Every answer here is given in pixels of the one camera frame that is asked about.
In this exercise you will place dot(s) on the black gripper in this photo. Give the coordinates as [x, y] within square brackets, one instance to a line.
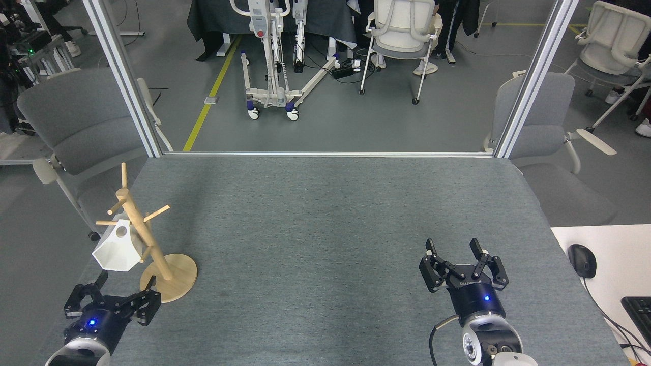
[475, 300]
[99, 323]

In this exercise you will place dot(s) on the white hexagonal cup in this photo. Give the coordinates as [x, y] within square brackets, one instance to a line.
[114, 251]

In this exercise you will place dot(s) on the wooden cup rack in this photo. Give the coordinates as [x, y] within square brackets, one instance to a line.
[173, 282]

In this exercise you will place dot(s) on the black computer mouse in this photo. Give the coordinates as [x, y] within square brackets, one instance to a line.
[582, 260]

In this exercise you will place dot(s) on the white desk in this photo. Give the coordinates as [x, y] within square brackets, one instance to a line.
[620, 254]

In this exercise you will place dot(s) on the grey upholstered chair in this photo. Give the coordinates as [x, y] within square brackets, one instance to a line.
[86, 122]
[546, 117]

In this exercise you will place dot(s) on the black keyboard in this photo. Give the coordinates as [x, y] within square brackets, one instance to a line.
[640, 312]

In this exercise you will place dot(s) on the person's white shoe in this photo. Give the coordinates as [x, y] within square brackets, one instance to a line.
[645, 128]
[379, 61]
[426, 68]
[614, 97]

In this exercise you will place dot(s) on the black power strip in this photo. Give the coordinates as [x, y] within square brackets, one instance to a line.
[343, 71]

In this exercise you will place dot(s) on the person in dark trousers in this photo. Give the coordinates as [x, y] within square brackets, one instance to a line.
[452, 25]

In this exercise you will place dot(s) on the white mesh office chair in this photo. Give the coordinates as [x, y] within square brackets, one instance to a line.
[404, 30]
[615, 35]

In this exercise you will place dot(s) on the person with white shoes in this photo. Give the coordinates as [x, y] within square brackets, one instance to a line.
[72, 48]

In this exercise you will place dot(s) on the white stand on wheels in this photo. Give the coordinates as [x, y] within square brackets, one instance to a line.
[278, 94]

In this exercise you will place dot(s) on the metal equipment cart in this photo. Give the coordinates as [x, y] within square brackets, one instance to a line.
[30, 51]

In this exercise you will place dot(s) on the table with dark cloth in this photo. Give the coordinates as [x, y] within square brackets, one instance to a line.
[325, 20]

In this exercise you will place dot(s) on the silver frame rail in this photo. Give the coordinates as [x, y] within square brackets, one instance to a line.
[325, 154]

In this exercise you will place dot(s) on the silver frame post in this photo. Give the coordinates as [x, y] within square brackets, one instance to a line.
[534, 76]
[122, 66]

